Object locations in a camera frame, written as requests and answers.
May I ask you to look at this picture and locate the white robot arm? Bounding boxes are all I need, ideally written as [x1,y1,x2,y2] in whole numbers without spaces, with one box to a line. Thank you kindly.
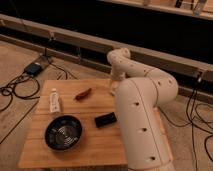
[107,48,178,171]

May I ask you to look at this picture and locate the red chili pepper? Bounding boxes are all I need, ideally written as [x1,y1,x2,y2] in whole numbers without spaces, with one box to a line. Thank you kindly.
[74,88,92,101]

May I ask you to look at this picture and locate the black rectangular block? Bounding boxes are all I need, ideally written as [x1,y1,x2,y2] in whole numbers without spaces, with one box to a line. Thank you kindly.
[95,112,117,128]

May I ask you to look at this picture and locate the wooden table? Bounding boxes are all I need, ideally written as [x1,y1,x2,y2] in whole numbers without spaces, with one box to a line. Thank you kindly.
[18,79,174,169]

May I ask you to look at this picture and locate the white plastic bottle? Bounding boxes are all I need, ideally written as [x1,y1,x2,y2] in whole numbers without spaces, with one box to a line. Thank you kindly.
[49,88,61,113]

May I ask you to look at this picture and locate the black bowl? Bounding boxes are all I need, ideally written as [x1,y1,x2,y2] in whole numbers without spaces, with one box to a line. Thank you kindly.
[44,115,82,151]

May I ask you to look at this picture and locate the black power adapter box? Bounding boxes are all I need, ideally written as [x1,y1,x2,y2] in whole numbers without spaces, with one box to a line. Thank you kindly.
[24,63,42,76]

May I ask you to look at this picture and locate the black floor cables left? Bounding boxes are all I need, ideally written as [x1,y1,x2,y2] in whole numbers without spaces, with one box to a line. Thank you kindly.
[0,43,78,113]

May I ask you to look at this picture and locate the black floor cables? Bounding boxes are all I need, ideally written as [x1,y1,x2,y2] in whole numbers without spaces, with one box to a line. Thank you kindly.
[0,43,78,113]
[159,71,213,164]

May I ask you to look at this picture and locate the wooden rail beam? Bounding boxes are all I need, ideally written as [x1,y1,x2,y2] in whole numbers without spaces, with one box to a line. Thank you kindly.
[0,14,213,96]

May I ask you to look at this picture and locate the black floor cables right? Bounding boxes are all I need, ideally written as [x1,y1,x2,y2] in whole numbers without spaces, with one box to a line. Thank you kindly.
[159,71,213,164]

